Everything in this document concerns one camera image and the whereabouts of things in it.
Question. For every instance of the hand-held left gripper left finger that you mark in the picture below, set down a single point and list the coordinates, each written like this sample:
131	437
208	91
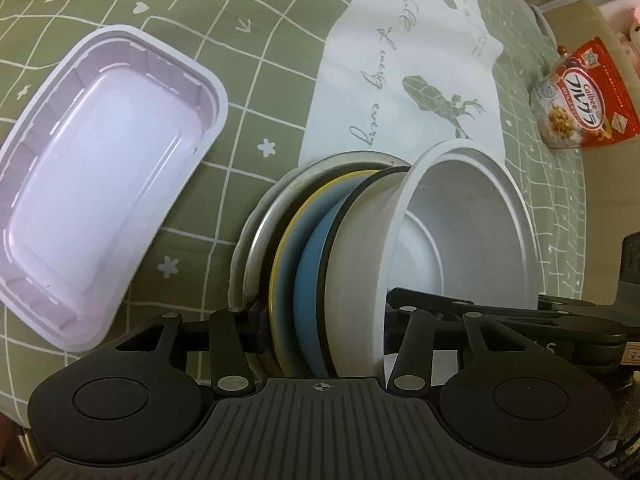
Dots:
230	345

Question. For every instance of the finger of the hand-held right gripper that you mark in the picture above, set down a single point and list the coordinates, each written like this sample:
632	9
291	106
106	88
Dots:
500	310

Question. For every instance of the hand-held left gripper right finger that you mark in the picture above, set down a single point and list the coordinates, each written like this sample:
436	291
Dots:
417	342

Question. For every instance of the white plate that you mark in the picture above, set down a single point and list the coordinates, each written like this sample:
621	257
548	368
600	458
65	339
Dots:
239	255

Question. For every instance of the yellow plate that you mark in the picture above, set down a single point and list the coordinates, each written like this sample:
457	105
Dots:
282	270

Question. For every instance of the white bowl with black rim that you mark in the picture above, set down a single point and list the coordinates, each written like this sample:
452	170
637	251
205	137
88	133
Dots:
357	270

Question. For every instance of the white plastic ribbed bowl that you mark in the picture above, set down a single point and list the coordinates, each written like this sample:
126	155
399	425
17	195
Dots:
465	220

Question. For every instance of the blue plate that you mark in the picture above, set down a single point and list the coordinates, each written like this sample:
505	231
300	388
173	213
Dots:
310	285

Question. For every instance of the metal plate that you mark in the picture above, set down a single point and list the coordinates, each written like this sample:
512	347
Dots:
260	245

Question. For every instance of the white rectangular plastic container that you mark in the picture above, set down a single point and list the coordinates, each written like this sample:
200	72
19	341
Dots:
100	175

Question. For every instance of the red cereal bag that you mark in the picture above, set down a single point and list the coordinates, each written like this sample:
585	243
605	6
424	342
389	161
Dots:
585	105

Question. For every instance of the white deer print cloth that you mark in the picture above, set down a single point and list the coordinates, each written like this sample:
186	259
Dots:
400	75

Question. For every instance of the green grid tablecloth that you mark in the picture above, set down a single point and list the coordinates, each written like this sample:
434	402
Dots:
200	10

